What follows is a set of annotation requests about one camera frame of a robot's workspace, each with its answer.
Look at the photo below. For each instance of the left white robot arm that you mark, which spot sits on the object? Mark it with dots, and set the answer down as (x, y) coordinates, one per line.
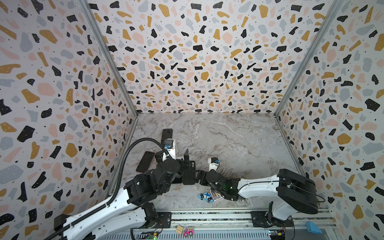
(129, 208)

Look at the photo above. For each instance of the aluminium corner post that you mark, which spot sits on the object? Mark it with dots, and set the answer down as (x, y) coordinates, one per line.
(331, 14)
(84, 5)

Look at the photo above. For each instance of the aluminium right corner post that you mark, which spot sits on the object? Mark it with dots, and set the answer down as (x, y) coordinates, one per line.
(331, 14)

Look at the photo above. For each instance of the blue toy car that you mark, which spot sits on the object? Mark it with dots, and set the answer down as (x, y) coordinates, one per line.
(206, 197)

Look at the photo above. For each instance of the black phone case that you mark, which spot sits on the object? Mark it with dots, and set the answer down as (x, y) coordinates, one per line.
(189, 176)

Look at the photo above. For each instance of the large black phone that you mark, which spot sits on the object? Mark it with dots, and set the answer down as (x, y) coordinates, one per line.
(185, 156)

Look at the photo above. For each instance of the pink toy car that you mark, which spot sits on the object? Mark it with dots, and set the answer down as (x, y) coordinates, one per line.
(188, 232)

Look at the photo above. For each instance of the small wooden block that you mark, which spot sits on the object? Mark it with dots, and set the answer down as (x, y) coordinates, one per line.
(179, 230)

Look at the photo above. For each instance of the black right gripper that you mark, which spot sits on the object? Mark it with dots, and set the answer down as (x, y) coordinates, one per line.
(201, 176)

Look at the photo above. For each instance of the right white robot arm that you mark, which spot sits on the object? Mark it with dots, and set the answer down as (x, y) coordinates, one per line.
(290, 192)

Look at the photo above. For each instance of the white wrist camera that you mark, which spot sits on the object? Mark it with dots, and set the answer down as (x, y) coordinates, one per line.
(214, 163)
(170, 146)

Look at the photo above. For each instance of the phone in pink case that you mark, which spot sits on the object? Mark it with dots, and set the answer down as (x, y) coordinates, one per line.
(145, 162)

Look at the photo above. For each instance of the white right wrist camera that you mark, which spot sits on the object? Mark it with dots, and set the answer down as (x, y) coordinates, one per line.
(214, 163)

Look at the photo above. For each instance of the blue sponge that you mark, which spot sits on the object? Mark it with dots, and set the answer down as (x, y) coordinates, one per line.
(313, 228)

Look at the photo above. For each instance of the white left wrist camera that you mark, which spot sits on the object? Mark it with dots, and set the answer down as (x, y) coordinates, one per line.
(170, 146)

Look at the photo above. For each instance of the aluminium left corner post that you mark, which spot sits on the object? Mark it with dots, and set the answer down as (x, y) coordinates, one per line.
(84, 5)

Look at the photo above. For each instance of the purple card box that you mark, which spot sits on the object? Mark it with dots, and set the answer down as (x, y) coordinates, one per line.
(216, 196)

